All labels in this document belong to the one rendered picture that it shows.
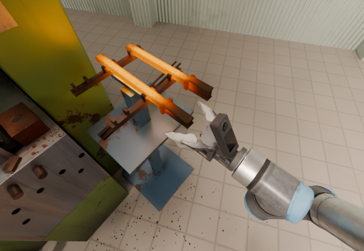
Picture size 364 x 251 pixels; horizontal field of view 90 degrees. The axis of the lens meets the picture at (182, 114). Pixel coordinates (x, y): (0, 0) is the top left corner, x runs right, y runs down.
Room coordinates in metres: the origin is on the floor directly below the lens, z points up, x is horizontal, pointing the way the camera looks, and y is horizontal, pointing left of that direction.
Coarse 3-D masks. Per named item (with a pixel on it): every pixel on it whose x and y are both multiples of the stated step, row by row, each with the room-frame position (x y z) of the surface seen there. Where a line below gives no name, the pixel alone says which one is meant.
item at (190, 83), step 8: (128, 48) 0.62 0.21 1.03; (136, 48) 0.62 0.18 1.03; (136, 56) 0.59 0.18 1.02; (144, 56) 0.57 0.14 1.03; (152, 56) 0.57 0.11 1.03; (152, 64) 0.54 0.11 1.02; (160, 64) 0.52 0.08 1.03; (168, 64) 0.52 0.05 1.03; (168, 72) 0.49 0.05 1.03; (176, 72) 0.48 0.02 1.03; (176, 80) 0.46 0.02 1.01; (184, 80) 0.44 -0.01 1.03; (192, 80) 0.43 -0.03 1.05; (200, 80) 0.43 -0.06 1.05; (184, 88) 0.43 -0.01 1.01; (192, 88) 0.43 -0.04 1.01; (200, 88) 0.41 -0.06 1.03; (208, 88) 0.40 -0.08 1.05; (200, 96) 0.40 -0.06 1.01; (208, 96) 0.39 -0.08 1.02
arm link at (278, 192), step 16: (256, 176) 0.12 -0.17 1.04; (272, 176) 0.12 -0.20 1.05; (288, 176) 0.12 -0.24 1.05; (256, 192) 0.10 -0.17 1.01; (272, 192) 0.09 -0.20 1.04; (288, 192) 0.09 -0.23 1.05; (304, 192) 0.09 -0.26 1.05; (272, 208) 0.06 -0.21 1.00; (288, 208) 0.06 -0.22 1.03; (304, 208) 0.06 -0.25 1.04
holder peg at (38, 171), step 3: (36, 168) 0.20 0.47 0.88; (39, 168) 0.20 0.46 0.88; (42, 168) 0.20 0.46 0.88; (33, 171) 0.19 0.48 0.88; (36, 171) 0.19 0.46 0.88; (39, 171) 0.19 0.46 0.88; (42, 171) 0.19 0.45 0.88; (45, 171) 0.19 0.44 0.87; (36, 174) 0.18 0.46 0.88; (39, 174) 0.18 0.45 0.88; (42, 174) 0.18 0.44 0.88; (45, 174) 0.18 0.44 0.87; (39, 177) 0.17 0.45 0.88; (42, 177) 0.17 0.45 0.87
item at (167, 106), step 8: (96, 56) 0.57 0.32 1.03; (104, 56) 0.57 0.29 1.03; (104, 64) 0.53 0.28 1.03; (112, 64) 0.52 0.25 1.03; (112, 72) 0.50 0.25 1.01; (120, 72) 0.48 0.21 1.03; (128, 72) 0.48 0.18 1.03; (128, 80) 0.44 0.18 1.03; (136, 80) 0.44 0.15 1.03; (136, 88) 0.41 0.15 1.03; (144, 88) 0.41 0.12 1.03; (152, 96) 0.37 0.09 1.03; (160, 96) 0.37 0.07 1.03; (160, 104) 0.34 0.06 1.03; (168, 104) 0.34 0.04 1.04; (160, 112) 0.33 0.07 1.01; (168, 112) 0.32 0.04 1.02; (176, 112) 0.31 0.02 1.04; (184, 112) 0.31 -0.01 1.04; (176, 120) 0.30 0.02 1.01; (184, 120) 0.28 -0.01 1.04
